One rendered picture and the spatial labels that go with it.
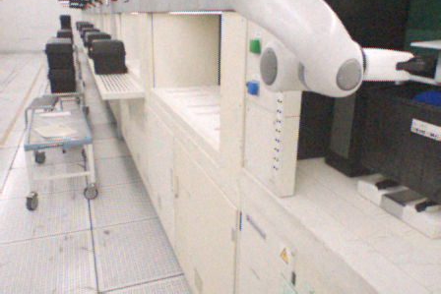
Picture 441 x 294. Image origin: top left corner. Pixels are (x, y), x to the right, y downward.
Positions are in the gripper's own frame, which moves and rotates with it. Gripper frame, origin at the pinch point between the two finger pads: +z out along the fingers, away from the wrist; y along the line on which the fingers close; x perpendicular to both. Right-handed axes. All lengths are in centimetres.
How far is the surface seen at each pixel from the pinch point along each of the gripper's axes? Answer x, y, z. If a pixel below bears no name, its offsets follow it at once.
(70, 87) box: -67, -370, -68
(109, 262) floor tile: -119, -126, -53
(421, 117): -9.8, 4.8, -1.3
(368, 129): -15.7, -7.7, -1.8
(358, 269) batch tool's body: -32.1, 13.7, -20.2
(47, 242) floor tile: -119, -157, -85
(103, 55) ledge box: -24, -260, -39
